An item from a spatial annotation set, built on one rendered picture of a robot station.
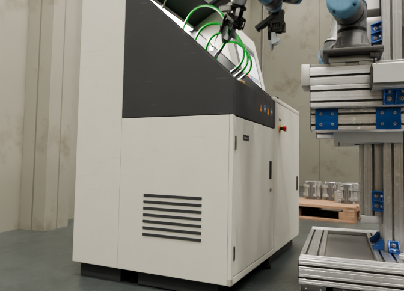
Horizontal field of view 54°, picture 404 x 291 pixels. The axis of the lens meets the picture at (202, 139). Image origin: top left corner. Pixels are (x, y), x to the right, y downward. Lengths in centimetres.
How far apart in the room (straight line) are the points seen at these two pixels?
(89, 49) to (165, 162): 74
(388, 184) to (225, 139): 71
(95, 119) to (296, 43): 1034
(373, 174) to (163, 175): 94
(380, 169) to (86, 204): 140
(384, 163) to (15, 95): 285
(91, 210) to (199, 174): 63
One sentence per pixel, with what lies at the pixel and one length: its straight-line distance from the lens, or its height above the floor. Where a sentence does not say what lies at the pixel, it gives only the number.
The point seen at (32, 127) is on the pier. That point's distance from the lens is 361.
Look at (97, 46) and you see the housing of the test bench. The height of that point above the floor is 116.
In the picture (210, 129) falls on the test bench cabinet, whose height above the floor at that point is 73.
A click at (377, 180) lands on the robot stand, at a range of 190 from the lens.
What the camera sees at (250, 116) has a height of 81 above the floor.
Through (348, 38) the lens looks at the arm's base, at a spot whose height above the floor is 109.
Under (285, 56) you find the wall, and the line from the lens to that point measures 1200.
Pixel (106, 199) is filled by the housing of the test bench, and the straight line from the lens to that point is 200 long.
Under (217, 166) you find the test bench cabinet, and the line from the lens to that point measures 169.
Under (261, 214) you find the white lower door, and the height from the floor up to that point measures 32.
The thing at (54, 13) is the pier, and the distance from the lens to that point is 371.
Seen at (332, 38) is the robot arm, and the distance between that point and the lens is 238.
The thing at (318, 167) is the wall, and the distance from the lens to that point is 1150.
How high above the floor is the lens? 58
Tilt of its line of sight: 3 degrees up
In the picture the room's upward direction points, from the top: 1 degrees clockwise
